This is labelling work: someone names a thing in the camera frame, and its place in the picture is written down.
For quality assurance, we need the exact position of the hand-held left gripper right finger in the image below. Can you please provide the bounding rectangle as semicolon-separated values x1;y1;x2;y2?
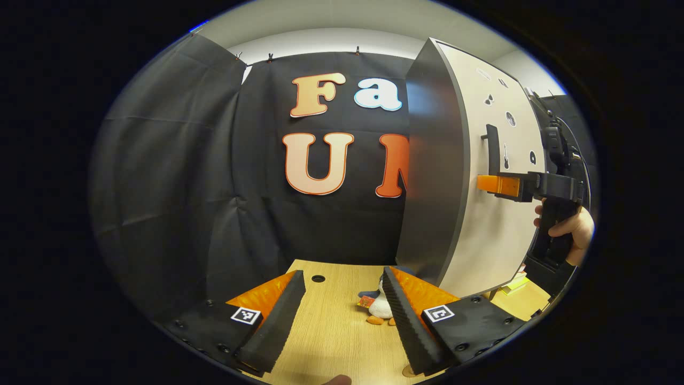
382;266;530;376

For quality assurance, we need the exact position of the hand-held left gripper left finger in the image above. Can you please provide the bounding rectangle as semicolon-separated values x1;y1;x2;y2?
160;270;307;375

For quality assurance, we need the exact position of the black door handle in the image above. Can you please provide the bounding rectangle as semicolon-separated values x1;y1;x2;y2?
481;124;503;177

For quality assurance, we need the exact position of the beige cabinet door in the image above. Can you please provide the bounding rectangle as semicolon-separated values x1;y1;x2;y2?
436;38;554;299

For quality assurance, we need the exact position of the dark grey cabinet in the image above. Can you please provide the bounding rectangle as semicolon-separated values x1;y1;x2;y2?
395;37;471;287

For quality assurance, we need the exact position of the penguin plush toy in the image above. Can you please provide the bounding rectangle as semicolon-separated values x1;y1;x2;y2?
357;275;399;326

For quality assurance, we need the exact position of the yellow paper pad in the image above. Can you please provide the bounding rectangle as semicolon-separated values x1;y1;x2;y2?
501;272;531;292

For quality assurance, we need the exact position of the black backdrop cloth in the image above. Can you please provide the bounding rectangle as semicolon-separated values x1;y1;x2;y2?
88;32;594;321

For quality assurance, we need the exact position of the row of small cloth clips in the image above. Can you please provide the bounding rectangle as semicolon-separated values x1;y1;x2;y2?
235;47;361;62

